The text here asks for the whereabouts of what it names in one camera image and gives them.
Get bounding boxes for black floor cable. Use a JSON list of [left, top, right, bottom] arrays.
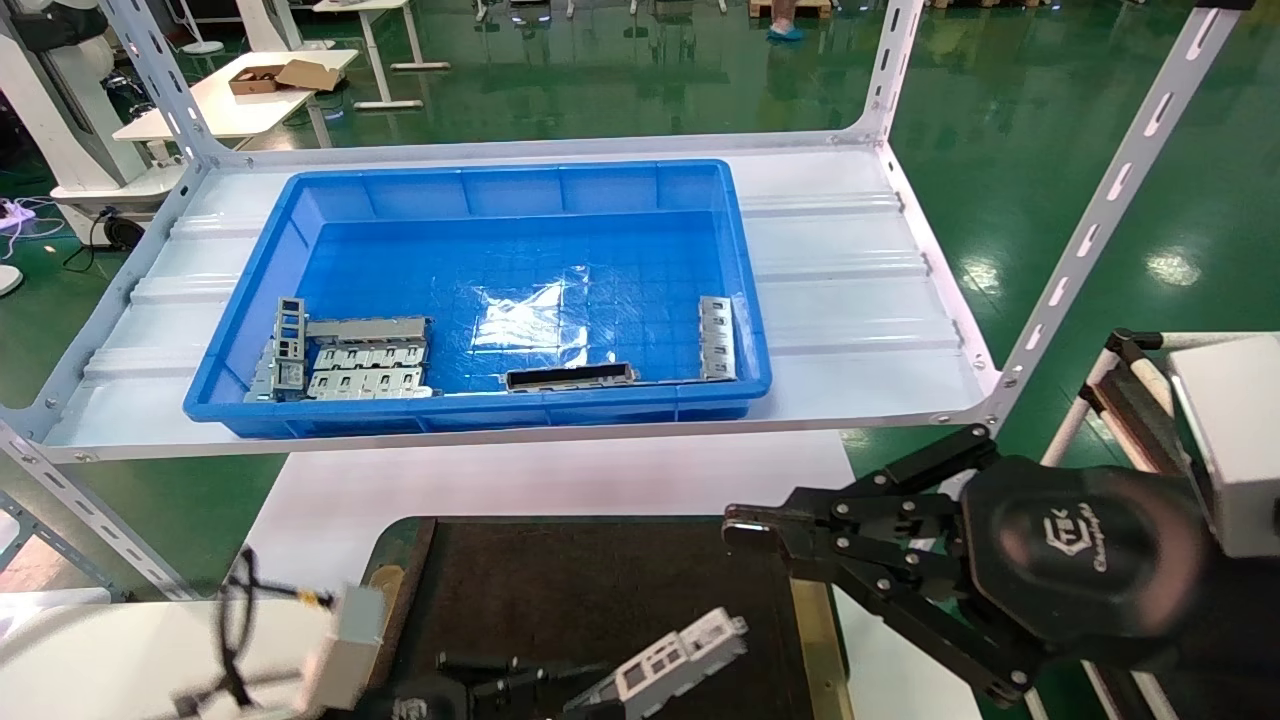
[[62, 204, 147, 274]]

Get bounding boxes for dark long metal part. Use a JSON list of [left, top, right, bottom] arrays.
[[504, 361, 639, 393]]

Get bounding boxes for white table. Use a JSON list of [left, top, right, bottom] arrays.
[[112, 49, 360, 144]]

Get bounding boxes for small grey metal plate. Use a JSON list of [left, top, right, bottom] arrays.
[[243, 339, 281, 404]]

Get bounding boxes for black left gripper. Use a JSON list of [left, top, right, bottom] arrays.
[[350, 653, 613, 720]]

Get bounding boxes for blue plastic bin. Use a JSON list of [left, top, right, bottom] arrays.
[[182, 159, 773, 438]]

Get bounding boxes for white metal shelf rack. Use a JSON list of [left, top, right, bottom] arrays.
[[0, 0, 1257, 603]]

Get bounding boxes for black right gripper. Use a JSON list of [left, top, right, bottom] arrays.
[[722, 423, 1213, 709]]

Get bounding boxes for white frame with black strap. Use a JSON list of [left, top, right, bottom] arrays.
[[1040, 328, 1201, 476]]

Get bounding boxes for upright grey metal bracket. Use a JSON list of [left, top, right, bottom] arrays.
[[273, 296, 307, 392]]

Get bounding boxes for white desk with legs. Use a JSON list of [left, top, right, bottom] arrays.
[[311, 0, 452, 112]]

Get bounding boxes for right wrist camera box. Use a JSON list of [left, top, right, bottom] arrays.
[[1166, 334, 1280, 559]]

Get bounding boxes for grey slotted metal bracket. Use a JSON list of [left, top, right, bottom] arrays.
[[697, 295, 739, 383]]

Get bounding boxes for clear plastic bag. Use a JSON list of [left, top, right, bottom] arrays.
[[469, 264, 593, 352]]

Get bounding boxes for white machine pedestal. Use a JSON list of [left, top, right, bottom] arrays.
[[0, 0, 188, 218]]

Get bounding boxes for grey metal part square holes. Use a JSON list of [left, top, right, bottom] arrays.
[[563, 607, 750, 720]]

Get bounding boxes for black cable loop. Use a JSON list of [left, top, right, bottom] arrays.
[[172, 544, 334, 720]]

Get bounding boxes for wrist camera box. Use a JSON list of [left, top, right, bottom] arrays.
[[1166, 334, 1280, 559], [303, 584, 388, 713]]

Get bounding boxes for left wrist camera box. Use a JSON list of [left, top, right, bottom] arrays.
[[303, 584, 388, 713]]

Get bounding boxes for open cardboard box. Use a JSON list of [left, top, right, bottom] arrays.
[[227, 59, 343, 97]]

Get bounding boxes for long grey metal channel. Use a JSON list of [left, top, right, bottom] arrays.
[[304, 316, 434, 347]]

